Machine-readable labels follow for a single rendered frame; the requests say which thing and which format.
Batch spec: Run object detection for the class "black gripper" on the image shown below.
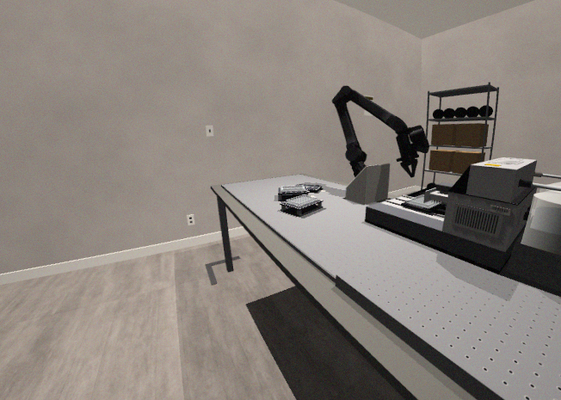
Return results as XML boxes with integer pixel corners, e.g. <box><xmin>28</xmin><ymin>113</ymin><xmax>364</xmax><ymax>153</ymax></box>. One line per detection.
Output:
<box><xmin>397</xmin><ymin>145</ymin><xmax>419</xmax><ymax>177</ymax></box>

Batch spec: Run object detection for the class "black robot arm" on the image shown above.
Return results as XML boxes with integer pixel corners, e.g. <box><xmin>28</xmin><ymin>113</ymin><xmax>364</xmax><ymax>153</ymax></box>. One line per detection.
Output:
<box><xmin>332</xmin><ymin>85</ymin><xmax>429</xmax><ymax>177</ymax></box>

